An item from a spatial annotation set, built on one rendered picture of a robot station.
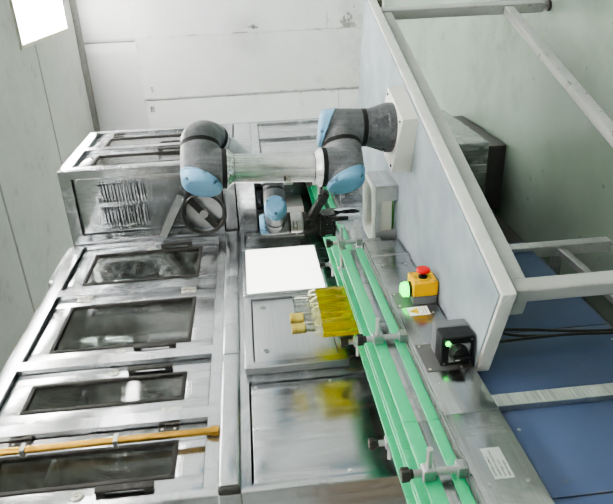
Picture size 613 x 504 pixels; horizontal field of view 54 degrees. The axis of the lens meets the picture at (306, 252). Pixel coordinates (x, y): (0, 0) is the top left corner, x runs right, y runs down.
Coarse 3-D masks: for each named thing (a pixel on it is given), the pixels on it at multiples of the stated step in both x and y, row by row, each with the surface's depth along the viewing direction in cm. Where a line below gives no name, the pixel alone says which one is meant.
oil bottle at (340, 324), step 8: (352, 312) 191; (320, 320) 188; (328, 320) 188; (336, 320) 187; (344, 320) 187; (352, 320) 187; (320, 328) 187; (328, 328) 187; (336, 328) 188; (344, 328) 188; (352, 328) 188; (320, 336) 188; (328, 336) 189
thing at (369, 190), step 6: (366, 174) 217; (366, 180) 221; (366, 186) 222; (372, 186) 207; (366, 192) 223; (372, 192) 207; (366, 198) 224; (372, 198) 207; (366, 204) 226; (372, 204) 208; (366, 210) 227; (372, 210) 209; (366, 216) 228; (372, 216) 210; (366, 222) 229; (372, 222) 211; (366, 228) 226; (372, 228) 212; (372, 234) 213
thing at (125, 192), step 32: (160, 128) 338; (96, 160) 292; (128, 160) 292; (160, 160) 289; (64, 192) 278; (96, 192) 281; (128, 192) 283; (160, 192) 285; (224, 192) 286; (96, 224) 288; (128, 224) 290; (160, 224) 291; (192, 224) 293; (224, 224) 293; (256, 224) 295
